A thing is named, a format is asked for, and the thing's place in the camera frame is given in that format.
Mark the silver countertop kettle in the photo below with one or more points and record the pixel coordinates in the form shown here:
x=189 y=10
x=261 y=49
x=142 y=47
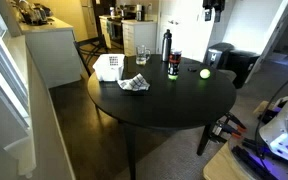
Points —
x=25 y=11

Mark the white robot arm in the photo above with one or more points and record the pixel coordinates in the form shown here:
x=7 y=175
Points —
x=284 y=130

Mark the wooden board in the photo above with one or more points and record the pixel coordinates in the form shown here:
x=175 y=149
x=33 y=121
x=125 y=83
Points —
x=217 y=166

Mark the white drawer cabinet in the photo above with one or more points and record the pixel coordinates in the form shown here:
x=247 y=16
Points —
x=139 y=36

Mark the dark countertop appliance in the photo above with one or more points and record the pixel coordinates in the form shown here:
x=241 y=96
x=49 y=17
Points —
x=40 y=15

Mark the black clamp orange tips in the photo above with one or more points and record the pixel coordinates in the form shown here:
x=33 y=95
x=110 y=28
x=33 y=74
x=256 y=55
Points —
x=225 y=130
x=234 y=120

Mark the white kitchen counter island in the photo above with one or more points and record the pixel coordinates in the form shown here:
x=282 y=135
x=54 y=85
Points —
x=50 y=50

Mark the clear glass mug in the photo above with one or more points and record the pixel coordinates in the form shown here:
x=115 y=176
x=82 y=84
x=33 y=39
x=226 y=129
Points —
x=141 y=55

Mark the black kitchen stove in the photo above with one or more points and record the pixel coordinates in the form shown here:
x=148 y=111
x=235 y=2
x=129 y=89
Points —
x=116 y=31

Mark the coffee maker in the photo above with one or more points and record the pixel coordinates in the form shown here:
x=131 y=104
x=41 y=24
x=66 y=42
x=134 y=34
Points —
x=139 y=12

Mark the white door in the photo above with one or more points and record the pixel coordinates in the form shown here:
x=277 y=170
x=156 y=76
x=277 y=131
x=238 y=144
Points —
x=187 y=26

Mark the white window frame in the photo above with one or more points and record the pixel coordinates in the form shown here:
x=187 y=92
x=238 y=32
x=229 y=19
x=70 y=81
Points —
x=4 y=86

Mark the grey trash can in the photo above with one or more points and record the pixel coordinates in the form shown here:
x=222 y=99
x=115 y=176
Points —
x=217 y=56

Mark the black hanging device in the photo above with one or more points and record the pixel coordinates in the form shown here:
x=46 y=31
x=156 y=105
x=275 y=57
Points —
x=214 y=8

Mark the white checkered cloth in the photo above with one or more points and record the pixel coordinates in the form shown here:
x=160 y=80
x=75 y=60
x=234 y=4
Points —
x=134 y=83

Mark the black trash bin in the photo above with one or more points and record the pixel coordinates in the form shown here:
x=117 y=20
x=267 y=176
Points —
x=242 y=66

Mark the dark metal water bottle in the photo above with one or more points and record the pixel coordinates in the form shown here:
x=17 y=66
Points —
x=166 y=46

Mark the green tennis ball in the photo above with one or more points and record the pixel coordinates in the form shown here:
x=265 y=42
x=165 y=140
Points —
x=205 y=73

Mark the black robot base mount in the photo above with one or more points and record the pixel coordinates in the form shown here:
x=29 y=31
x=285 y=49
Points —
x=250 y=160

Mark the black round table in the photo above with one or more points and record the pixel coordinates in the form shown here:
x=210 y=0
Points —
x=170 y=103

